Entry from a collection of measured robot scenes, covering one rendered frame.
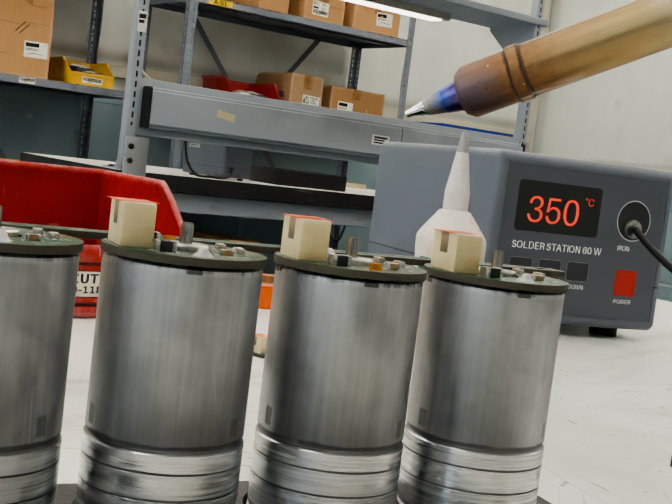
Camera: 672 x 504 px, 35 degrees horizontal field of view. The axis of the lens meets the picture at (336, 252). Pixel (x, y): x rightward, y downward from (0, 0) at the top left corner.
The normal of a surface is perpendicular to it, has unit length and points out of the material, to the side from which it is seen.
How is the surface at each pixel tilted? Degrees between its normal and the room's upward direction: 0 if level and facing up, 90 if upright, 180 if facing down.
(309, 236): 90
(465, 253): 90
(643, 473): 0
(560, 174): 90
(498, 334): 90
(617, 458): 0
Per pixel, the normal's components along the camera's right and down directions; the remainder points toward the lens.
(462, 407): -0.39, 0.03
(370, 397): 0.45, 0.13
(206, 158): -0.58, 0.00
